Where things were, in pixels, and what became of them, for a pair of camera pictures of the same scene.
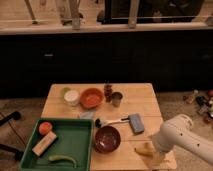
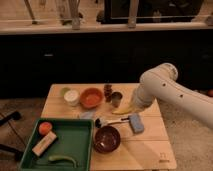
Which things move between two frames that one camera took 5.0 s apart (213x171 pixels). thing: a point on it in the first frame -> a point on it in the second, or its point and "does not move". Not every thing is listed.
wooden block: x=40 y=148 does not move
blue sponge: x=136 y=124 does not move
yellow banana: x=147 y=149 -> x=122 y=110
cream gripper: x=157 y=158 -> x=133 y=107
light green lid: x=64 y=90 does not move
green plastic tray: x=59 y=144 does not move
